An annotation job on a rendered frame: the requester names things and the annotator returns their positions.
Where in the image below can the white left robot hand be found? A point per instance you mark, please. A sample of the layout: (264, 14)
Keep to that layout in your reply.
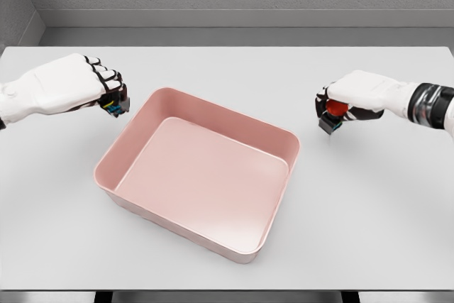
(67, 83)

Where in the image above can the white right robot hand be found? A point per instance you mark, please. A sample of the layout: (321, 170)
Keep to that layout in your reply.
(358, 92)

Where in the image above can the red button industrial switch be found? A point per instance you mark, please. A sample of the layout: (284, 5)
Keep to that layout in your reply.
(334, 115)

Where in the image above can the black industrial switch coloured terminals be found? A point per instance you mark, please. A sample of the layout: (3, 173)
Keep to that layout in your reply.
(114, 107)

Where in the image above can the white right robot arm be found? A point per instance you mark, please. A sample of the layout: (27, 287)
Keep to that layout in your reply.
(425, 102)

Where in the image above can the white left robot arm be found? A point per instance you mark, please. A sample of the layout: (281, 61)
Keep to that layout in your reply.
(16, 100)

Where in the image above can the pink rectangular plastic basket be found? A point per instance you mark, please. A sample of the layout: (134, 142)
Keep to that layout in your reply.
(198, 175)

